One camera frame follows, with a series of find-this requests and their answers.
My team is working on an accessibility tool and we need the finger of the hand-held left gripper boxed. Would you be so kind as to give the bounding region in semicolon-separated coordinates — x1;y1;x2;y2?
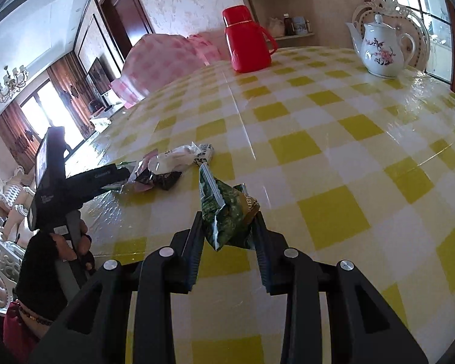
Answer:
84;164;133;198

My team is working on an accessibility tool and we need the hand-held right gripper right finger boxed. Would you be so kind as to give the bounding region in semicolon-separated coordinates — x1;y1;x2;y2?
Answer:
251;211;430;364

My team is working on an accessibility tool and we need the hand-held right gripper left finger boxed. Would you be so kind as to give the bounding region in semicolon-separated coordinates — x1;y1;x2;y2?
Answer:
28;211;206;364

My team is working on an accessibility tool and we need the pink snack packet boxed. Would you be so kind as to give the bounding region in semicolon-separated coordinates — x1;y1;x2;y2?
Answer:
131;151;160;194

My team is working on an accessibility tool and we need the dark green snack packet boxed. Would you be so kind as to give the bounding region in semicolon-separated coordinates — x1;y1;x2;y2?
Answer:
198;162;260;251

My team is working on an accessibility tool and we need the clear dark-filled snack packet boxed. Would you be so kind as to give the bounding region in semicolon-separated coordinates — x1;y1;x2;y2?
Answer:
156;170;183;191

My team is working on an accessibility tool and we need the white bun packet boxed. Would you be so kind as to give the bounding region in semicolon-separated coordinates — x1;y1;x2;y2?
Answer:
147;142;198;177

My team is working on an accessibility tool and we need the person's left forearm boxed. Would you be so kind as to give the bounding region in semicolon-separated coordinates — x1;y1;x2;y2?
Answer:
2;299;54;364

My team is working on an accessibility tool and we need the person's left hand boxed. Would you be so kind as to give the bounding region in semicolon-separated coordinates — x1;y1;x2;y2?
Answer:
14;218;96;325

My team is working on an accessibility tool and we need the white television cabinet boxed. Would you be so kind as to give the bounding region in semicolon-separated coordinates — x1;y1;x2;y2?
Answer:
89;102;126;134

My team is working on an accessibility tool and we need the white ornate sofa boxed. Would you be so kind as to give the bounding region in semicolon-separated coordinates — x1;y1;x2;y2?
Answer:
0;165;39;312

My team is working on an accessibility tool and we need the brown patterned curtain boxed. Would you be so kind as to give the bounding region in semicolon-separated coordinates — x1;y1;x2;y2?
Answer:
47;51;99;141

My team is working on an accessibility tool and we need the flat television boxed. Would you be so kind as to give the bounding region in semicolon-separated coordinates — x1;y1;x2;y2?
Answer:
87;57;112;96

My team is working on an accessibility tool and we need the chandelier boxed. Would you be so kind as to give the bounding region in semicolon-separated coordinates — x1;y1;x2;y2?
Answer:
0;64;30;104

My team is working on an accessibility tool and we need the yellow checked tablecloth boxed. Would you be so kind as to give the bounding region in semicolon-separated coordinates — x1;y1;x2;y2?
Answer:
62;45;455;364

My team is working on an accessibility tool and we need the pink checked cloth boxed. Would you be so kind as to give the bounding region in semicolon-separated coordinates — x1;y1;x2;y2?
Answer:
111;32;228;109

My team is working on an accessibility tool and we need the dark wooden door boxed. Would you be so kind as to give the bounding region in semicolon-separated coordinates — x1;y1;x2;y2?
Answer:
99;0;155;60

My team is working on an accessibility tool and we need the red thermos jug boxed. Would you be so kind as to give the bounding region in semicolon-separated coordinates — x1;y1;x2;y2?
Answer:
222;5;279;73

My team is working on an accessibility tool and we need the white floral teapot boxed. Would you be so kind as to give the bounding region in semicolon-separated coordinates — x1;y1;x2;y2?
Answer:
345;13;417;79

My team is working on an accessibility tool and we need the white ornate chair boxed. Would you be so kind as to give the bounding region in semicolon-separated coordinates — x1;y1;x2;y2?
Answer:
352;0;431;72

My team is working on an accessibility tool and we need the wooden framed glass door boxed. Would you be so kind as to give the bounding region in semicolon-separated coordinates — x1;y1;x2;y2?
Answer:
358;0;455;100

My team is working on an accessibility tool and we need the beaded bracelet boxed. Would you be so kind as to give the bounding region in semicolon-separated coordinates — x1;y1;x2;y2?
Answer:
14;299;54;327

